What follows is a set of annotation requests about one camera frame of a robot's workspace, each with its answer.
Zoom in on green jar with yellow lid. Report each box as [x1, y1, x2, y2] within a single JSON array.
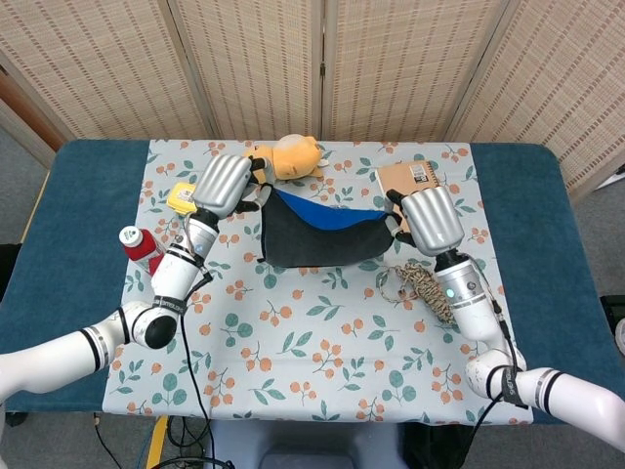
[[166, 181, 200, 216]]

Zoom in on bamboo folding screen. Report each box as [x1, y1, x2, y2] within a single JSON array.
[[0, 0, 625, 201]]

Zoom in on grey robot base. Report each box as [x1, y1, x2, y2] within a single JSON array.
[[202, 419, 406, 469]]

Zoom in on black bag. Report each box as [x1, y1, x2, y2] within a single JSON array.
[[403, 422, 476, 469]]

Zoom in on braided rope bundle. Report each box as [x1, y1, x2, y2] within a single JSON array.
[[378, 261, 460, 324]]

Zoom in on floral tablecloth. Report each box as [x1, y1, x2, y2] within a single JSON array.
[[101, 139, 534, 425]]

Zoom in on blue cloth with black trim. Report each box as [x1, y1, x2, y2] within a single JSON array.
[[256, 188, 396, 269]]

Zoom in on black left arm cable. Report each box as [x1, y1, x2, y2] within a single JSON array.
[[178, 268, 216, 469]]

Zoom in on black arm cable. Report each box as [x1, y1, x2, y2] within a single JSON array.
[[178, 268, 216, 469], [468, 273, 521, 455]]

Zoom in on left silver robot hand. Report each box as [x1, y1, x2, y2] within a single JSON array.
[[192, 153, 274, 220]]

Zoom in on brown spiral notebook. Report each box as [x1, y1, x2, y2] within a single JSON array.
[[374, 159, 458, 235]]

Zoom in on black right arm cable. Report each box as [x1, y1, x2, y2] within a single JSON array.
[[468, 273, 521, 455]]

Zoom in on brown wooden door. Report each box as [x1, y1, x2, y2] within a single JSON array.
[[0, 65, 67, 152]]

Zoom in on black box on floor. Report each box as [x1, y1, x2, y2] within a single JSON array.
[[599, 294, 625, 358]]

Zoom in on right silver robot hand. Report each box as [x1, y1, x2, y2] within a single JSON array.
[[385, 188, 465, 258]]

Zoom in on yellow strip on floor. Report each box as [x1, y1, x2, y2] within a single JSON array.
[[146, 415, 170, 469]]

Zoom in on red bottle with white cap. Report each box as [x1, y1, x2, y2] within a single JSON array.
[[118, 225, 167, 277]]

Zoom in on teal table cover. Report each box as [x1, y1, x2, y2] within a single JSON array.
[[0, 139, 609, 426]]

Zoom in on yellow plush toy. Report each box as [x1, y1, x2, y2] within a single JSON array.
[[242, 134, 329, 183]]

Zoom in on black object beside table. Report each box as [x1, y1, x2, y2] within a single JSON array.
[[0, 242, 21, 299]]

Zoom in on black floor cables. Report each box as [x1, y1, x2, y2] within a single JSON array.
[[92, 412, 230, 469]]

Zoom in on white object on floor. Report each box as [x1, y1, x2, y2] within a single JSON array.
[[598, 164, 625, 192]]

